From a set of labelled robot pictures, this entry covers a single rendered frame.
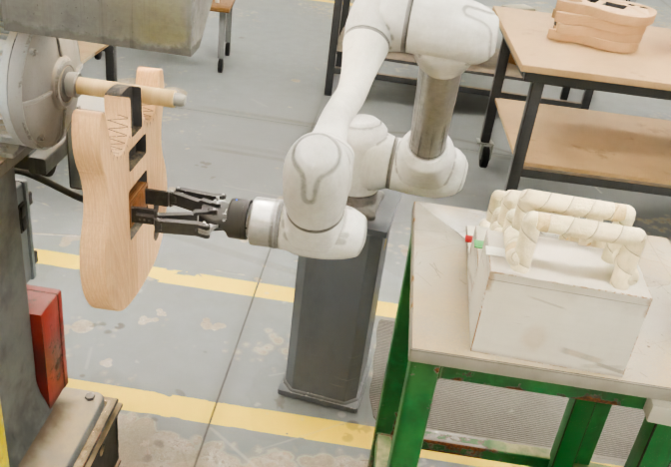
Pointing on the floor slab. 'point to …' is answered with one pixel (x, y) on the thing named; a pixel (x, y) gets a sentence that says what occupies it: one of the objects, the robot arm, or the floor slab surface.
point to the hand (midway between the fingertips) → (141, 205)
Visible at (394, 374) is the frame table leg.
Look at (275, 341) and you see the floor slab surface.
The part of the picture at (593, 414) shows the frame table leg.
